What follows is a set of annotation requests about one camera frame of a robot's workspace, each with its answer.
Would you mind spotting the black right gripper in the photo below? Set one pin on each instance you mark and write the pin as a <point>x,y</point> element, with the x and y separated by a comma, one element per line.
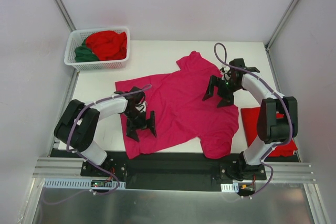
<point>221,91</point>

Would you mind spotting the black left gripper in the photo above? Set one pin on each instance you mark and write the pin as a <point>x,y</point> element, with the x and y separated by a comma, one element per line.
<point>140,123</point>

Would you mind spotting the pink t shirt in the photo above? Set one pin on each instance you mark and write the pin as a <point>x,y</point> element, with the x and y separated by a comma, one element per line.
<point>180,112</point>

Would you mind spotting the white perforated plastic basket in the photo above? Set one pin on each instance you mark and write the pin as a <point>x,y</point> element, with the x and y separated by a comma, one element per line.
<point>77,38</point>

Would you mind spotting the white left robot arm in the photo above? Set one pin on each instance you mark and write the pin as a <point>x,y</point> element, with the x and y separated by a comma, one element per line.
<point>77,126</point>

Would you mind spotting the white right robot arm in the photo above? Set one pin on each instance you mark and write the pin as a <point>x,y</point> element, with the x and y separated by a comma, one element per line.
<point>278,116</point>

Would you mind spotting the folded red t shirt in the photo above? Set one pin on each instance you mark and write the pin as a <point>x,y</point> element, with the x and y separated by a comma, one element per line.
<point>249,119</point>

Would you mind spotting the red t shirt in basket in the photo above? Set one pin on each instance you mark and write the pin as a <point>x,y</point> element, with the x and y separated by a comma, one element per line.
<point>108,45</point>

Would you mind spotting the green t shirt in basket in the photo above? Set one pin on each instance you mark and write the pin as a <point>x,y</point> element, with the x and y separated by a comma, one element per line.
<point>85,54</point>

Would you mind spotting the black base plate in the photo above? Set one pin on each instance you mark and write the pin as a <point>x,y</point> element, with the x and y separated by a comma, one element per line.
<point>172,171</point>

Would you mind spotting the right aluminium frame post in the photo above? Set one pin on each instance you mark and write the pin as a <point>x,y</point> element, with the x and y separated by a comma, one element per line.
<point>281,24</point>

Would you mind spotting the aluminium frame post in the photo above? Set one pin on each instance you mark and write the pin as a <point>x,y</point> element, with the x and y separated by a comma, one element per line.
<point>68,21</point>
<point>281,24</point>

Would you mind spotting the left aluminium frame post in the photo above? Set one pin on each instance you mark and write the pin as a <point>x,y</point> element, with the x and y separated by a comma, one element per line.
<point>68,21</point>

